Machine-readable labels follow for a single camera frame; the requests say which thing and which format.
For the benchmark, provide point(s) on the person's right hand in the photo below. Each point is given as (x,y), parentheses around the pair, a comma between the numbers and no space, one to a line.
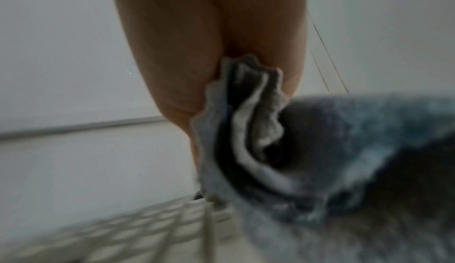
(177,31)

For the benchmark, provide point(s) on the white lattice laundry basket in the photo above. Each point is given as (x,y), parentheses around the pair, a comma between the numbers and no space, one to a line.
(142,228)

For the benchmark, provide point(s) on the grey blue sock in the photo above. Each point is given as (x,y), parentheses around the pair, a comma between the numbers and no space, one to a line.
(348,155)

